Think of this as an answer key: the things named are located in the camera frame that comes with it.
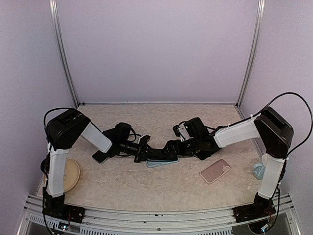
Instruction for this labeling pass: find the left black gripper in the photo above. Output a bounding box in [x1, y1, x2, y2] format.
[120, 138, 160, 163]

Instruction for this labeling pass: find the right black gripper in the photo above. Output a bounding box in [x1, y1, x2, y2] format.
[161, 136, 201, 157]

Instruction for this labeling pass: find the black phone teal edge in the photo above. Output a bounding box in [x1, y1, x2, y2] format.
[147, 155, 179, 162]

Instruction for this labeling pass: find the light blue phone case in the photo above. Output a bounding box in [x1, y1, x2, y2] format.
[146, 159, 179, 168]

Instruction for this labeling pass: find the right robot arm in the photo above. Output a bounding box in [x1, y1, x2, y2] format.
[163, 104, 305, 217]

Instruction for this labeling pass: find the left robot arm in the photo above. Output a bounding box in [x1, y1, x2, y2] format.
[42, 108, 171, 218]

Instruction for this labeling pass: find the black phone case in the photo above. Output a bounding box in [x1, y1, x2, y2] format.
[196, 147, 220, 161]

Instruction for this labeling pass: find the pink phone case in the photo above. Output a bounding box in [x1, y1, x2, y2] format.
[200, 159, 231, 184]

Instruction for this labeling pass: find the black phone silver edge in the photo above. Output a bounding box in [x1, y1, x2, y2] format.
[92, 151, 110, 164]

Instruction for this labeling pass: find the beige round plate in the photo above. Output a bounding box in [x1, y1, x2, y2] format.
[47, 158, 80, 197]

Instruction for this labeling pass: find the light blue mug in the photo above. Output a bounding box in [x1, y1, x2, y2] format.
[252, 162, 265, 180]

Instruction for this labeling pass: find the dark green mug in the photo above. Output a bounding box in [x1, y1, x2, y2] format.
[40, 157, 50, 175]

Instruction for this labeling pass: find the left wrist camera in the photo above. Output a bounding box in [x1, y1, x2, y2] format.
[134, 135, 150, 163]

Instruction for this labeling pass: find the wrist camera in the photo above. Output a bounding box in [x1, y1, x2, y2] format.
[134, 135, 150, 163]
[173, 121, 191, 142]

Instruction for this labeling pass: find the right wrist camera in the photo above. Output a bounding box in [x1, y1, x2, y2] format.
[173, 121, 191, 142]

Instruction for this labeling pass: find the front aluminium rail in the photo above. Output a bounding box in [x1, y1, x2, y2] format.
[15, 194, 303, 235]

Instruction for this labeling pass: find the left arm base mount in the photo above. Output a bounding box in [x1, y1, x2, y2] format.
[43, 204, 86, 224]

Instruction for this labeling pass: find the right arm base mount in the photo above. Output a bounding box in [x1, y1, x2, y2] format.
[233, 203, 276, 223]

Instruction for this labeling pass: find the right aluminium frame post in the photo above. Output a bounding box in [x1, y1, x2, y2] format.
[236, 0, 266, 109]

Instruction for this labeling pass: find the aluminium frame post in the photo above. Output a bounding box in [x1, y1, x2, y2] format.
[236, 0, 266, 109]
[49, 0, 80, 108]

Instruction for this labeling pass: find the left aluminium frame post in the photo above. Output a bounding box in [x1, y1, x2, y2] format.
[49, 0, 80, 108]

